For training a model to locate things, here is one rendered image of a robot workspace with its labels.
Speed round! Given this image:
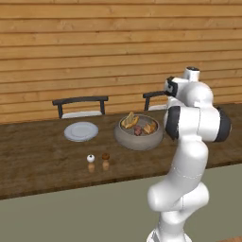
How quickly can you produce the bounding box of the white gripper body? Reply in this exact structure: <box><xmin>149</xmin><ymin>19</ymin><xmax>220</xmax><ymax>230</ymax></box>
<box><xmin>165</xmin><ymin>95</ymin><xmax>187</xmax><ymax>111</ymax></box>

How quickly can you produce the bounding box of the toasted hot dog bun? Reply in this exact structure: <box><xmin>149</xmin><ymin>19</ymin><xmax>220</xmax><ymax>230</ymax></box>
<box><xmin>120</xmin><ymin>111</ymin><xmax>141</xmax><ymax>130</ymax></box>
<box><xmin>143</xmin><ymin>120</ymin><xmax>158</xmax><ymax>135</ymax></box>

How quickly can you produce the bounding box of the reddish brown sausage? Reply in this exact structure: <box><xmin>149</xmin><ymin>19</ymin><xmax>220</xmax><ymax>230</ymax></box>
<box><xmin>133</xmin><ymin>125</ymin><xmax>143</xmax><ymax>137</ymax></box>

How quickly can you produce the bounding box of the grey stone bowl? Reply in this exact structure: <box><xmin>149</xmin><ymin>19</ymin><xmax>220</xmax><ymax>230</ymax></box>
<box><xmin>113</xmin><ymin>113</ymin><xmax>164</xmax><ymax>151</ymax></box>

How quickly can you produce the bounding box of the white round plate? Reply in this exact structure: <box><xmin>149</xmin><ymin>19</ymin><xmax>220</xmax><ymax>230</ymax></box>
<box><xmin>63</xmin><ymin>121</ymin><xmax>99</xmax><ymax>143</ymax></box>

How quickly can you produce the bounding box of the black chair with white seat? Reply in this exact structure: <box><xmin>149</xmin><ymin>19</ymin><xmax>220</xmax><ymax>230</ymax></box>
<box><xmin>142</xmin><ymin>90</ymin><xmax>168</xmax><ymax>112</ymax></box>
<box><xmin>51</xmin><ymin>95</ymin><xmax>110</xmax><ymax>120</ymax></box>

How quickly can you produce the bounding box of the brown-topped wooden pepper shaker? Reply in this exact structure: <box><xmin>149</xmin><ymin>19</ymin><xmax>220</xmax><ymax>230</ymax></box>
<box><xmin>100</xmin><ymin>152</ymin><xmax>112</xmax><ymax>172</ymax></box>

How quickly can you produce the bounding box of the white-topped wooden salt shaker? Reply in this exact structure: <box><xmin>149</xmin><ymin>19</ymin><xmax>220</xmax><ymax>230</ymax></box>
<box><xmin>86</xmin><ymin>153</ymin><xmax>96</xmax><ymax>174</ymax></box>

